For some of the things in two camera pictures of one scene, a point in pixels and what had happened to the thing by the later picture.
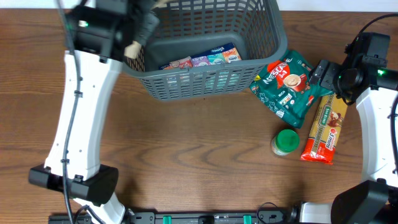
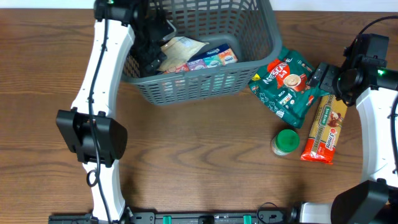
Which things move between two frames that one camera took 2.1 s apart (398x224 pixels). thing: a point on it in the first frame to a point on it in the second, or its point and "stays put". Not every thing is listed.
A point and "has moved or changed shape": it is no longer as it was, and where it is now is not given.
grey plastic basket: (210, 50) has moved or changed shape
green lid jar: (285, 142) stays put
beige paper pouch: (132, 50) has moved or changed shape
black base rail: (265, 216) stays put
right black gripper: (326, 81) stays put
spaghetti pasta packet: (319, 145) stays put
